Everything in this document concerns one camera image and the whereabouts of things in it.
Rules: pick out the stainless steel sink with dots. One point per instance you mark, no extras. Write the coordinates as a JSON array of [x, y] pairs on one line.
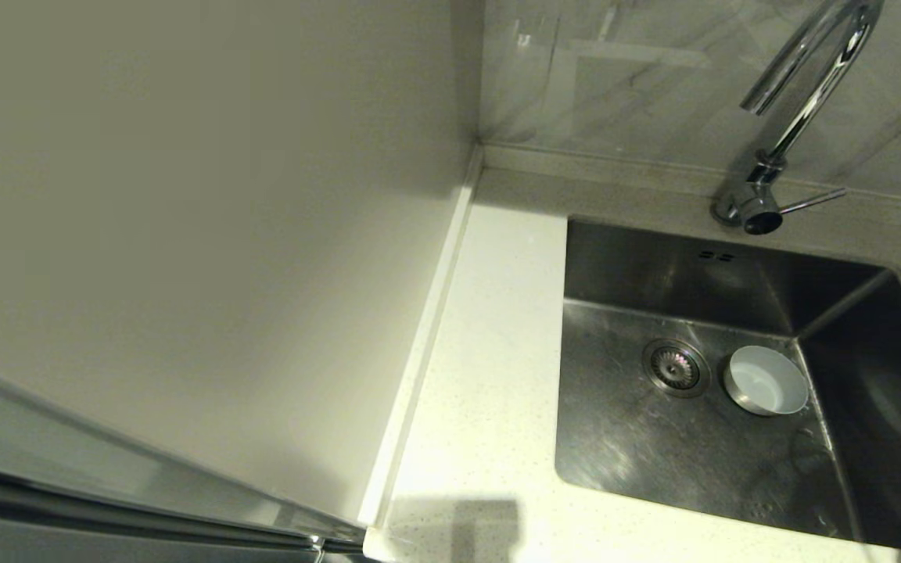
[[638, 438]]

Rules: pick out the round metal drain strainer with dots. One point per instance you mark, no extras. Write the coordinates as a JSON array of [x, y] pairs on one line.
[[675, 367]]

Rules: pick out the white cabinet side panel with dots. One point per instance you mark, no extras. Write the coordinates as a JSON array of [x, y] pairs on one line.
[[184, 195]]

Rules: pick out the blue-grey bowl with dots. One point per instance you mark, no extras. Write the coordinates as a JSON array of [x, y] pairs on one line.
[[767, 383]]

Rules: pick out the chrome gooseneck faucet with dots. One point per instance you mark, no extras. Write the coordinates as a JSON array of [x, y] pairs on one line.
[[806, 109]]

